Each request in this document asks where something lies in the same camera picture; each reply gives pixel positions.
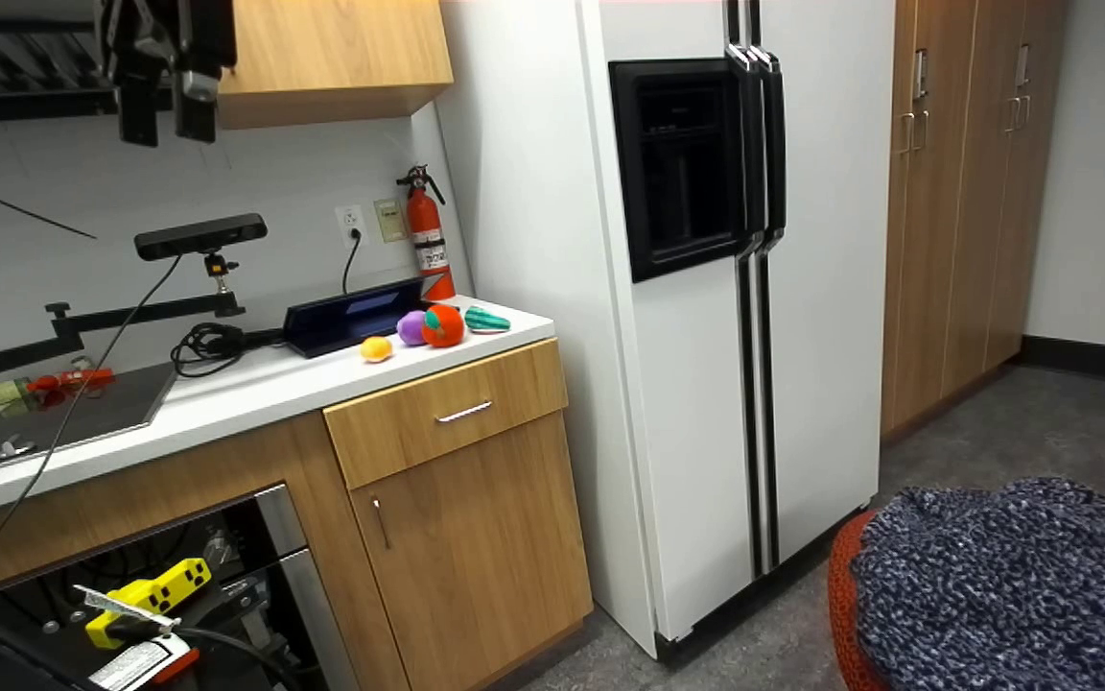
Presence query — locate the black box device on counter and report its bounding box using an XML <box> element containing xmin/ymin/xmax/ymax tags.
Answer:
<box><xmin>284</xmin><ymin>279</ymin><xmax>421</xmax><ymax>358</ymax></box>

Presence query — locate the purple plush toy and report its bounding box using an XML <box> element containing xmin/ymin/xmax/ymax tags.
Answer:
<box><xmin>395</xmin><ymin>312</ymin><xmax>427</xmax><ymax>344</ymax></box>

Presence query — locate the white refrigerator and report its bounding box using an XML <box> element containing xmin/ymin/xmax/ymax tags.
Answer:
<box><xmin>436</xmin><ymin>0</ymin><xmax>898</xmax><ymax>659</ymax></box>

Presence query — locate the tall wooden cabinet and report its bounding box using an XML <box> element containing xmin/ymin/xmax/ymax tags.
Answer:
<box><xmin>881</xmin><ymin>0</ymin><xmax>1070</xmax><ymax>436</ymax></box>

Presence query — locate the red toy on mat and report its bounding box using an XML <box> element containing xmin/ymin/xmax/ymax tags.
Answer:
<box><xmin>24</xmin><ymin>368</ymin><xmax>116</xmax><ymax>408</ymax></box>

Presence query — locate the yellow power connector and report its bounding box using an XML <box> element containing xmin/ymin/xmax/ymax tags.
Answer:
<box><xmin>84</xmin><ymin>558</ymin><xmax>215</xmax><ymax>651</ymax></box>

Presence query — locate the yellow plush toy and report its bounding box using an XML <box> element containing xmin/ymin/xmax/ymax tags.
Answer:
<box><xmin>361</xmin><ymin>338</ymin><xmax>390</xmax><ymax>364</ymax></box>

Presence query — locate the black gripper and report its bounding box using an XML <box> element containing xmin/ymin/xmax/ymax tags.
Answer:
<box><xmin>96</xmin><ymin>0</ymin><xmax>238</xmax><ymax>147</ymax></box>

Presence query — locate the orange plush toy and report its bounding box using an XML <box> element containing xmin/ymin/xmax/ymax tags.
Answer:
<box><xmin>421</xmin><ymin>303</ymin><xmax>465</xmax><ymax>348</ymax></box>

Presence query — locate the red fire extinguisher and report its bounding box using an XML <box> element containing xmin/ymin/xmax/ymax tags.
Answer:
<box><xmin>400</xmin><ymin>165</ymin><xmax>455</xmax><ymax>303</ymax></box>

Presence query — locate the black mat on counter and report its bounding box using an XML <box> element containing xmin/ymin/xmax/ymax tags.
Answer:
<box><xmin>0</xmin><ymin>364</ymin><xmax>178</xmax><ymax>459</ymax></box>

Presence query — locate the green plush toy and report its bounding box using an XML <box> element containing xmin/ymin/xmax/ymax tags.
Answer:
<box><xmin>465</xmin><ymin>307</ymin><xmax>509</xmax><ymax>335</ymax></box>

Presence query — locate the wooden top drawer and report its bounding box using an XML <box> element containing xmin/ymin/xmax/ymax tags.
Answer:
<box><xmin>324</xmin><ymin>340</ymin><xmax>568</xmax><ymax>486</ymax></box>

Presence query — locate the red orange office chair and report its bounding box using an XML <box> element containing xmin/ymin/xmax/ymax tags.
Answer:
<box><xmin>830</xmin><ymin>509</ymin><xmax>888</xmax><ymax>691</ymax></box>

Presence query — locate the black stereo camera on stand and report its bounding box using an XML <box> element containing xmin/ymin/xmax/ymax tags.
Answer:
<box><xmin>134</xmin><ymin>213</ymin><xmax>270</xmax><ymax>262</ymax></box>

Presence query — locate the wooden lower cabinet door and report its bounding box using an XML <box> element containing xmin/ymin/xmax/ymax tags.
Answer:
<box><xmin>353</xmin><ymin>413</ymin><xmax>591</xmax><ymax>691</ymax></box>

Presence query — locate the wooden upper cabinet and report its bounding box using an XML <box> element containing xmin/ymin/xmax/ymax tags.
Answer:
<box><xmin>219</xmin><ymin>0</ymin><xmax>451</xmax><ymax>128</ymax></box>

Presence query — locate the blue speckled cloth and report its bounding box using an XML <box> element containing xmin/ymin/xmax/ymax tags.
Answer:
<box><xmin>853</xmin><ymin>478</ymin><xmax>1105</xmax><ymax>691</ymax></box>

